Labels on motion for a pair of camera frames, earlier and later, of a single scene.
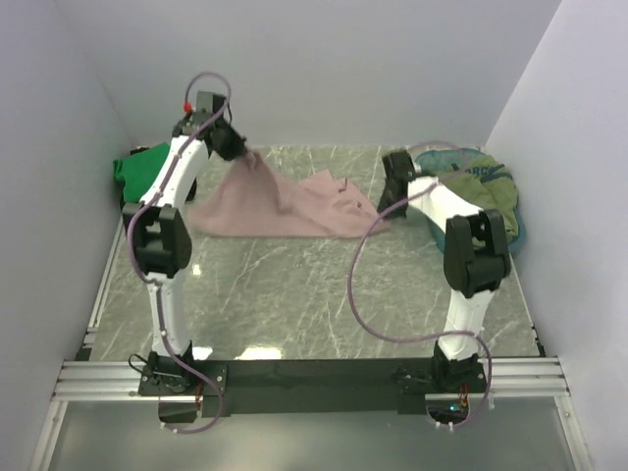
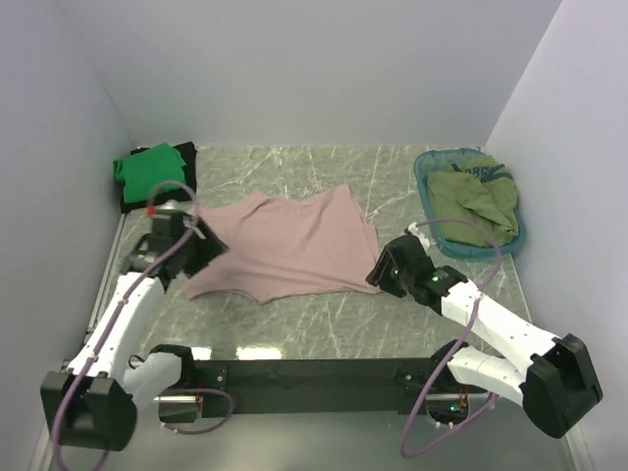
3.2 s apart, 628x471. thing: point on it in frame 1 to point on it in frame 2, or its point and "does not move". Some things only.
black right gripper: [397, 212] to [379, 275]
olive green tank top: [487, 184] does not move
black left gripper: [236, 146] to [211, 247]
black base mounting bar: [311, 386] does not move
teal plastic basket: [440, 160] does not move
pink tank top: [252, 202] to [318, 241]
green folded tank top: [137, 169] does not move
